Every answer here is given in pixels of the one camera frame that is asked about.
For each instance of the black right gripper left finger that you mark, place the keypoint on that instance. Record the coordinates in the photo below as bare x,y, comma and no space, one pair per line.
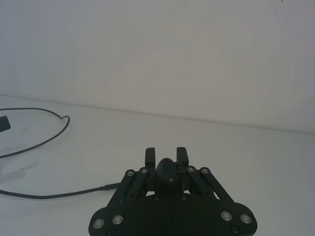
134,183

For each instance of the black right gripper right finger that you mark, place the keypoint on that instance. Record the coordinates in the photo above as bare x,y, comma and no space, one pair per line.
200,182

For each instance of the small black block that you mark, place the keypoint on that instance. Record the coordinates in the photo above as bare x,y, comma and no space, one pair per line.
4,123

